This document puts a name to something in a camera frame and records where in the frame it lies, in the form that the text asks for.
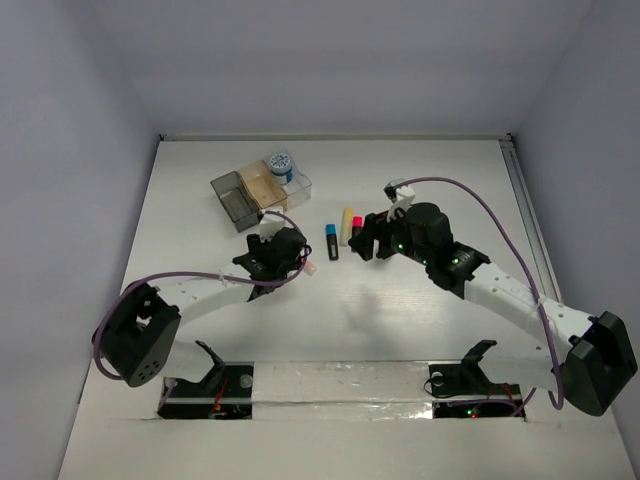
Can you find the amber translucent bin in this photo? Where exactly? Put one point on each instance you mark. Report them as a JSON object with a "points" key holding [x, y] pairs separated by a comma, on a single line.
{"points": [[262, 186]]}

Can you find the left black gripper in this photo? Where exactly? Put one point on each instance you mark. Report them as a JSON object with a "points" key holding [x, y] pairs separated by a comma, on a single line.
{"points": [[258, 265]]}

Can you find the pink cap black highlighter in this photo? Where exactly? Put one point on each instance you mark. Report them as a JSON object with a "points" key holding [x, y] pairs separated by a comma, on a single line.
{"points": [[356, 228]]}

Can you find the blue cap black highlighter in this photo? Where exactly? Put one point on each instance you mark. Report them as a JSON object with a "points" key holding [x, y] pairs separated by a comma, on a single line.
{"points": [[332, 242]]}

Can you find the blue white slime jar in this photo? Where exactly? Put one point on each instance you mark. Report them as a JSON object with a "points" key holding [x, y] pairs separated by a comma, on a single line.
{"points": [[281, 165]]}

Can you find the grey translucent bin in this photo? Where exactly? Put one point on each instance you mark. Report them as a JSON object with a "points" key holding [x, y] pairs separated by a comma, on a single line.
{"points": [[234, 197]]}

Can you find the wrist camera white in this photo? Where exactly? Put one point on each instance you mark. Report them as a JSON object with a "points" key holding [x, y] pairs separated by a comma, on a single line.
{"points": [[271, 221], [401, 197]]}

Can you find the aluminium rail right edge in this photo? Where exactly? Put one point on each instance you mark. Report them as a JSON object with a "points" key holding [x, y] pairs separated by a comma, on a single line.
{"points": [[542, 262]]}

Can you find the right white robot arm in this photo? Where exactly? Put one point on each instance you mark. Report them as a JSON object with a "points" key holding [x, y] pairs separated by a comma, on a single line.
{"points": [[593, 359]]}

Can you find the white foam front board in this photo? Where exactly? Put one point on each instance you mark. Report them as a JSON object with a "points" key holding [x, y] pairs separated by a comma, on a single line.
{"points": [[117, 436]]}

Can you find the yellow pastel highlighter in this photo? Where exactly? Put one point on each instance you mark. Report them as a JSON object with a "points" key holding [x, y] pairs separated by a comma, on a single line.
{"points": [[346, 226]]}

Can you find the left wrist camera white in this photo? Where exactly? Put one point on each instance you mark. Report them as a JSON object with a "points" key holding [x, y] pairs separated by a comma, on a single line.
{"points": [[271, 221]]}

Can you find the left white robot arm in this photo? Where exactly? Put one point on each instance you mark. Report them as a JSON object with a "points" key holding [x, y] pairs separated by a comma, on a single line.
{"points": [[134, 340]]}

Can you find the clear plastic bin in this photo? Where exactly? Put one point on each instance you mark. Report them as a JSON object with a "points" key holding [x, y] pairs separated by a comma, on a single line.
{"points": [[299, 190]]}

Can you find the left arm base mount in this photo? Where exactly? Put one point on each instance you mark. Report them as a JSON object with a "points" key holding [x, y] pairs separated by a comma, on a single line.
{"points": [[223, 393]]}

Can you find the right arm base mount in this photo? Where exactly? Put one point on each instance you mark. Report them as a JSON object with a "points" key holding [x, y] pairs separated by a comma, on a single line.
{"points": [[461, 390]]}

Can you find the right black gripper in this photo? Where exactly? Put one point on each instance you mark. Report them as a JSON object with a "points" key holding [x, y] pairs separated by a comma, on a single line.
{"points": [[376, 227]]}

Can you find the orange pastel highlighter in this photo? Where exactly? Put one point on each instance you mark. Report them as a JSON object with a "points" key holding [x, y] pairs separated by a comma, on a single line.
{"points": [[309, 268]]}

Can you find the silver tape strip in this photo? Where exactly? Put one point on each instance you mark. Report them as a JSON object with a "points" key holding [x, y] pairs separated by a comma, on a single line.
{"points": [[345, 391]]}

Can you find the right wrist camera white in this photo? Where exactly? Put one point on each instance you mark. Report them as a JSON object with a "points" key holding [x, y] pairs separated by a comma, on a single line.
{"points": [[401, 197]]}

